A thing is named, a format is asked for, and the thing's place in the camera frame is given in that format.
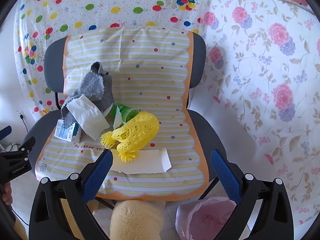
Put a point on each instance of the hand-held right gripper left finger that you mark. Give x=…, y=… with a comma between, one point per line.
x=97, y=172

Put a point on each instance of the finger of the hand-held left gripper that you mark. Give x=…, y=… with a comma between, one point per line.
x=5, y=133
x=27, y=145

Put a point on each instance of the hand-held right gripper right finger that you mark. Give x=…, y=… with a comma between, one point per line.
x=225, y=173

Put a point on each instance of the pink trash bag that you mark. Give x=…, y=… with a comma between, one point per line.
x=205, y=220

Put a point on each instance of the white paper strip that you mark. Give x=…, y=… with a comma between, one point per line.
x=147, y=162

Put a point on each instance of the person's left hand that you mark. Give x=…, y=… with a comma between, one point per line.
x=6, y=192

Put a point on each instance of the small blue white box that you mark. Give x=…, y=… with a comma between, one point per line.
x=67, y=132

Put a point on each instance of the white crumpled tissue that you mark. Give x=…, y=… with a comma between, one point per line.
x=85, y=115

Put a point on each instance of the yellow foam net sleeve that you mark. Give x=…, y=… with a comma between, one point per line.
x=140, y=127

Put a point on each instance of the cream plush fabric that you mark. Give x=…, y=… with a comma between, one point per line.
x=135, y=222

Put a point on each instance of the green plastic bottle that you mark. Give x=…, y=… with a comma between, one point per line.
x=127, y=113

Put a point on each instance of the black office chair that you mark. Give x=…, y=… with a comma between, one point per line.
x=53, y=62

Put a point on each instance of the grey fuzzy cloth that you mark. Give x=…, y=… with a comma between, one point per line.
x=92, y=85

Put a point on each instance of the floral printed white sheet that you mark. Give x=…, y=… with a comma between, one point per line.
x=262, y=80

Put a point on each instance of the yellow striped dotted chair cover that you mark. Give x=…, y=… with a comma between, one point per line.
x=150, y=80

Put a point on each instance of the balloon printed white sheet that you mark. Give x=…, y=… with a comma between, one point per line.
x=100, y=5

